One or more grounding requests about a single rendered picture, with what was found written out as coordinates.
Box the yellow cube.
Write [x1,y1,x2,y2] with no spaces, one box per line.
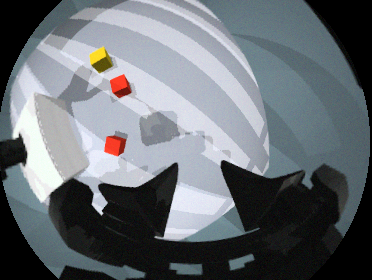
[89,47,113,74]

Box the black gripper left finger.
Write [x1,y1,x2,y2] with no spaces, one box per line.
[98,163,179,238]

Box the red cube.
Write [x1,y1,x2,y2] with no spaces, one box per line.
[105,136,126,156]
[110,74,132,99]

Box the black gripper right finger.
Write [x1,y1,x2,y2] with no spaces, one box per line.
[221,160,306,233]

